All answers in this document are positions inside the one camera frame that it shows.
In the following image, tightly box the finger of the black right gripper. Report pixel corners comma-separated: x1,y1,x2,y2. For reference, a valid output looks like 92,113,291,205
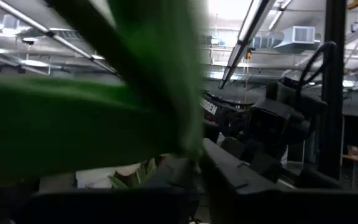
251,146,289,185
221,136,251,163

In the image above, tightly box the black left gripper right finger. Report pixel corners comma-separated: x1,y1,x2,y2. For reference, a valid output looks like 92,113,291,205
201,138,291,224

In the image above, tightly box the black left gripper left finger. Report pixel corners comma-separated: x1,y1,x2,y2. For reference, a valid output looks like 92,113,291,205
129,155,200,224

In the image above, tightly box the white artificial tulip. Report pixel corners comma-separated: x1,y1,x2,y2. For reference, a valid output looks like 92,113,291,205
107,157,158,190

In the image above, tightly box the white ceiling air unit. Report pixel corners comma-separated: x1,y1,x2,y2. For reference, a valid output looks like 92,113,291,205
273,26,321,52

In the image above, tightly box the long ceiling light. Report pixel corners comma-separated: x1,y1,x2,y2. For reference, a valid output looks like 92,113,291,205
218,0,278,90

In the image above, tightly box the black metal rig frame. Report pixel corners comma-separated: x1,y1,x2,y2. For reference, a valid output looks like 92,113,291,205
318,0,346,180

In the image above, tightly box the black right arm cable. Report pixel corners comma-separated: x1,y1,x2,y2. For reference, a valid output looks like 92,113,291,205
295,41,337,97

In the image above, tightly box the ceiling light rail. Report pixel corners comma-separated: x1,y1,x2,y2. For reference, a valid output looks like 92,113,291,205
0,0,118,75

